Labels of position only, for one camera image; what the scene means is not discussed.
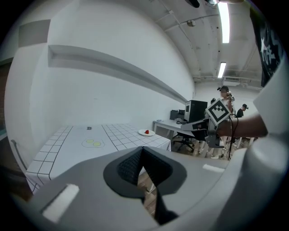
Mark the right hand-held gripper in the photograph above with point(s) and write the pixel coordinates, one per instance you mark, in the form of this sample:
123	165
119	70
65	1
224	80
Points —
217	110

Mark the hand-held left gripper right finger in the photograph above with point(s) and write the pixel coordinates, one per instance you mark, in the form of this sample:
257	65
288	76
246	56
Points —
164	173

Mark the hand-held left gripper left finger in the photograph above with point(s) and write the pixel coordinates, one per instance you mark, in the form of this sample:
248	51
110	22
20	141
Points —
126	171

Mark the white round plate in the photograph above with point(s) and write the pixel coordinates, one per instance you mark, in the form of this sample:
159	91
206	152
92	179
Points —
142	133

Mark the person's right forearm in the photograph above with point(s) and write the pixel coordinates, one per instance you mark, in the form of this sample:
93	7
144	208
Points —
246	127

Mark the black computer tower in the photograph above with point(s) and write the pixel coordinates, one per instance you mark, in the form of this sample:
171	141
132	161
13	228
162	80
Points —
196	111

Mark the black office chair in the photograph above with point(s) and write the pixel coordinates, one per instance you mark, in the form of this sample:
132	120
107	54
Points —
185	141

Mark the black box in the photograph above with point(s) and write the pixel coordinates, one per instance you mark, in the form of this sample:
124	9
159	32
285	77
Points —
174	114
181	112

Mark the white desk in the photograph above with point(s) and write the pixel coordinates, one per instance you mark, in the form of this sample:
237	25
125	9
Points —
167	123

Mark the white grid tablecloth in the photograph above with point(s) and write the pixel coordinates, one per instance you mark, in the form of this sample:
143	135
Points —
74	146

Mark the white air conditioner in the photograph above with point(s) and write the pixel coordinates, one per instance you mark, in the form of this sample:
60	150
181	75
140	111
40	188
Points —
231	80

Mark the long ceiling light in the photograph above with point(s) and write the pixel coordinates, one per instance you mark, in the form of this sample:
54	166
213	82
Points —
223	22
222	70

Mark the round ceiling fixture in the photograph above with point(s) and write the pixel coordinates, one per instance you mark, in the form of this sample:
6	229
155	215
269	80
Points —
191	22

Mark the person's black star-print shirt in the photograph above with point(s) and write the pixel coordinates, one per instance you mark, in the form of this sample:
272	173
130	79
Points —
268	45

